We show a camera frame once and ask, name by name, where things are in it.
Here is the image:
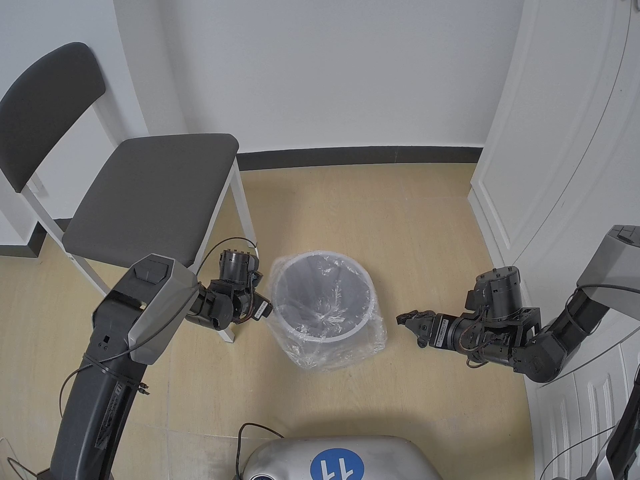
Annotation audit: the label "clear plastic bag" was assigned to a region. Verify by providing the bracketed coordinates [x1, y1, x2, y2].
[269, 250, 388, 373]

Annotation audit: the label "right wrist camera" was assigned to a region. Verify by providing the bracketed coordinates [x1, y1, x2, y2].
[466, 287, 490, 315]

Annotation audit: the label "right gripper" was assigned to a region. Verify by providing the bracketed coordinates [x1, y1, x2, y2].
[397, 309, 482, 354]

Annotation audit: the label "white trash bin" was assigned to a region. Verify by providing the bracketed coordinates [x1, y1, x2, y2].
[272, 251, 376, 344]

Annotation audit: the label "grey chair with white legs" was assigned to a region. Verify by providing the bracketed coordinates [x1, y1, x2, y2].
[0, 42, 258, 343]

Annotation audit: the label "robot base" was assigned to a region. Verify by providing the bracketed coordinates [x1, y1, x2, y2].
[243, 435, 443, 480]

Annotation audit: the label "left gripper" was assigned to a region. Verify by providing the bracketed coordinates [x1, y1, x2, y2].
[247, 293, 275, 324]

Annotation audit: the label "white wardrobe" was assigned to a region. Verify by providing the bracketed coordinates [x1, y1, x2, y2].
[470, 0, 640, 480]

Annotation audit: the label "black cable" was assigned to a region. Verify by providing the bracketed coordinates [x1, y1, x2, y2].
[192, 237, 262, 279]
[234, 422, 286, 480]
[58, 350, 152, 417]

